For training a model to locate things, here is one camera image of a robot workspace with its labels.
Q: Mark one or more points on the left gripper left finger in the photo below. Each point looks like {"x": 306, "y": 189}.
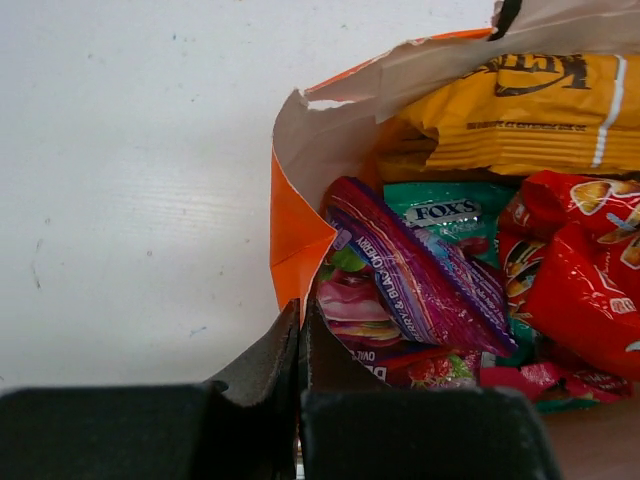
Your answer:
{"x": 238, "y": 424}

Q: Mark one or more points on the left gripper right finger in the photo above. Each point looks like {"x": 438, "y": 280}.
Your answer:
{"x": 354, "y": 426}

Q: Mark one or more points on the purple Fox's candy bag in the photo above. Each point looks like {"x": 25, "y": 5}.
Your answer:
{"x": 355, "y": 309}

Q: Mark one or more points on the teal Fox's candy bag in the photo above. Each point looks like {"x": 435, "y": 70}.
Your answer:
{"x": 450, "y": 215}

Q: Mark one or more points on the red snack packet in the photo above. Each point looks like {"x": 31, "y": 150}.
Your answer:
{"x": 569, "y": 250}

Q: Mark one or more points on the orange paper bag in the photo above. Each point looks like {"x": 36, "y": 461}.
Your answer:
{"x": 322, "y": 132}

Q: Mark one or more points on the yellow chips bag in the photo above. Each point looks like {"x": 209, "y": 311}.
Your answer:
{"x": 518, "y": 114}

